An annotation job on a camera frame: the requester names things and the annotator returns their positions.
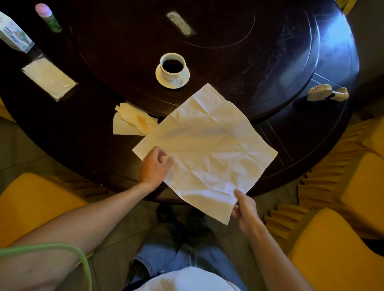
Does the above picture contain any white coffee cup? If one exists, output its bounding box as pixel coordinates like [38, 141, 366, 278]
[159, 52, 187, 85]

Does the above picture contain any person's left forearm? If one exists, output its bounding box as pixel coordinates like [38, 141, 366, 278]
[0, 181, 154, 291]

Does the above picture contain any cream handheld fan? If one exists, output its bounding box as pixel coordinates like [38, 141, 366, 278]
[306, 84, 350, 102]

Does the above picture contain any colourful printed box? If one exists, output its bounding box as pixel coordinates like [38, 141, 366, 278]
[0, 11, 35, 54]

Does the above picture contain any black shoe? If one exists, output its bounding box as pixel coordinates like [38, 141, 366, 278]
[156, 202, 184, 237]

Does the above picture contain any person's right forearm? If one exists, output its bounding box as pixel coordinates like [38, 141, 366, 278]
[249, 226, 316, 291]

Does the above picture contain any person's left hand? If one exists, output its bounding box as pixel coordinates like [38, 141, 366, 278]
[139, 146, 174, 192]

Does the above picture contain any white tissue pack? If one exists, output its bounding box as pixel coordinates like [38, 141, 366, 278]
[21, 57, 78, 102]

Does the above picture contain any wooden stir stick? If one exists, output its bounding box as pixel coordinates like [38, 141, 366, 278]
[136, 115, 150, 136]

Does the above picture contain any white saucer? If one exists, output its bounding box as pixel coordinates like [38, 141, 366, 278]
[155, 63, 191, 90]

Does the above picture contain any dark wooden round table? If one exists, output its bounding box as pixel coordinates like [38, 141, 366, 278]
[0, 0, 360, 204]

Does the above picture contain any white shirt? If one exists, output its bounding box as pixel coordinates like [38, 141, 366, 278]
[133, 267, 242, 291]

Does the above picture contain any white cloth napkin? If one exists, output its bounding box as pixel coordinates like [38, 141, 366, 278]
[132, 83, 279, 226]

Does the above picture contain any person's right hand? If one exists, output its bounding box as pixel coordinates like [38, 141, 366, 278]
[231, 189, 264, 237]

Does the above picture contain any black tray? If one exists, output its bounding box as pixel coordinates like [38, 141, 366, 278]
[21, 52, 79, 102]

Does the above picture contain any folded cream paper tissue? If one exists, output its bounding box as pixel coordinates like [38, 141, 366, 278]
[115, 102, 159, 136]

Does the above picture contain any green cable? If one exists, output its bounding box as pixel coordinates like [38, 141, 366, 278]
[0, 243, 93, 291]

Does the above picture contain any green bottle pink cap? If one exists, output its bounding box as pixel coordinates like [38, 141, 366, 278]
[34, 3, 63, 33]

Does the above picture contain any dark wooden turntable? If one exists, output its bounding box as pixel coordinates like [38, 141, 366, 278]
[72, 0, 321, 122]

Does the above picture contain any flat cream paper tissue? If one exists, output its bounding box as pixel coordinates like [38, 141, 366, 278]
[112, 112, 146, 136]

